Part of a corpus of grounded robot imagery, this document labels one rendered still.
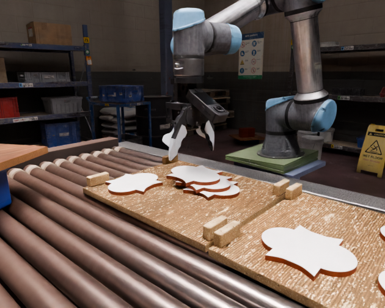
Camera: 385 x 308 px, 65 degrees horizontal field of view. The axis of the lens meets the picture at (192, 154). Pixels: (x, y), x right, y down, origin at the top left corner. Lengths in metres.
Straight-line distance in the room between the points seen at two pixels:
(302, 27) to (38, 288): 0.98
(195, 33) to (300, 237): 0.49
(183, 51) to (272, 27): 5.65
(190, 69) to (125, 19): 5.50
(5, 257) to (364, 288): 0.56
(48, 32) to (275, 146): 4.09
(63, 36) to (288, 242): 4.63
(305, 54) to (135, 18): 5.41
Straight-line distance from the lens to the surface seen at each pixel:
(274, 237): 0.56
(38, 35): 4.84
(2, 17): 5.42
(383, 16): 5.57
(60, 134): 4.96
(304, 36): 1.10
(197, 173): 0.79
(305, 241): 0.56
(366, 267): 0.56
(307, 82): 1.12
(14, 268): 0.59
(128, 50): 6.17
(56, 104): 4.87
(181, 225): 0.60
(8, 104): 4.69
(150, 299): 0.47
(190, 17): 0.75
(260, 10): 1.12
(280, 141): 1.22
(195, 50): 0.74
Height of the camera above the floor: 1.22
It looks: 15 degrees down
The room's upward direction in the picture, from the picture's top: straight up
